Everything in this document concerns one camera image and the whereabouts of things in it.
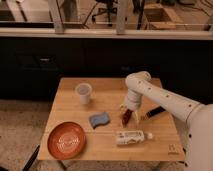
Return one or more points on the blue sponge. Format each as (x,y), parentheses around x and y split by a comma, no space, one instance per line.
(99,120)

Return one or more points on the cardboard box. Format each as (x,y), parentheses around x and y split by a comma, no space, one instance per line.
(158,17)

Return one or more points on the white plastic bottle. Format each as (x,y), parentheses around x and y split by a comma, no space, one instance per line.
(132,137)

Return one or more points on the wooden table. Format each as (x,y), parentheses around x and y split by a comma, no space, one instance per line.
(107,95)

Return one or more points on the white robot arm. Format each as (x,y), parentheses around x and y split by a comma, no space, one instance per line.
(198,117)

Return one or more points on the black office chair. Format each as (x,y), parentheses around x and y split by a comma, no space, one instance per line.
(109,9)

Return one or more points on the orange round plate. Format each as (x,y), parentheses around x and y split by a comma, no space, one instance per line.
(66,140)

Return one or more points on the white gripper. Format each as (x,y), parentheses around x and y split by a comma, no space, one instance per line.
(133,102)

